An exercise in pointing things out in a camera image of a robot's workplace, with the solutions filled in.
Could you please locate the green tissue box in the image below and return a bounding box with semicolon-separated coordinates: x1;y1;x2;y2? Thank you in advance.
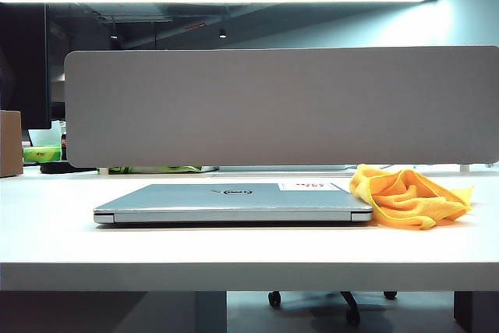
22;145;63;164

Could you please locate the silver Dell laptop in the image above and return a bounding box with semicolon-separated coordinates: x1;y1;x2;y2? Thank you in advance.
92;182;374;226

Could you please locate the brown cardboard box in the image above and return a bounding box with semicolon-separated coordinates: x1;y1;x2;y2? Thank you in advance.
0;109;24;179

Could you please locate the dark computer monitor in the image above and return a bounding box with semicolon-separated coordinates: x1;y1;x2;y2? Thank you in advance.
0;3;52;130

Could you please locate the orange microfibre rag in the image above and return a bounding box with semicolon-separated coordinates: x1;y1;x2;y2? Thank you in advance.
349;163;475;232

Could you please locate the black office chair base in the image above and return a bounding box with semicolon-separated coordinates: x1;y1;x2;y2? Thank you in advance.
267;290;399;327

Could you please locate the green and white packet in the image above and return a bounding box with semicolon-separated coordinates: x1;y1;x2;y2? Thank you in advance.
108;165;214;175

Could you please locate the dark table leg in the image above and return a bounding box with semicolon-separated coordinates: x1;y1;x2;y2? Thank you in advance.
194;290;229;333
452;290;499;333

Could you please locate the white plastic bag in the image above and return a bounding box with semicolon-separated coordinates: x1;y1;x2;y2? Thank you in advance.
27;119;68;149

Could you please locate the white sticker with red print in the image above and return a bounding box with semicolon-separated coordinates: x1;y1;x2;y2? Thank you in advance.
278;182;342;193

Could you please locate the grey desk divider panel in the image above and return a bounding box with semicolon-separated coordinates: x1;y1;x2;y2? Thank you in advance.
63;45;499;169

